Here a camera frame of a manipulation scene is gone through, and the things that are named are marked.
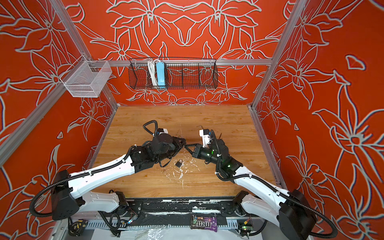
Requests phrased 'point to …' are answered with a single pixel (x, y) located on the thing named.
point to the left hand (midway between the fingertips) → (188, 141)
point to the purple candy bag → (208, 222)
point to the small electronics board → (247, 228)
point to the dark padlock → (179, 163)
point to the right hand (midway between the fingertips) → (182, 148)
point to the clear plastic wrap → (150, 232)
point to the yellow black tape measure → (77, 228)
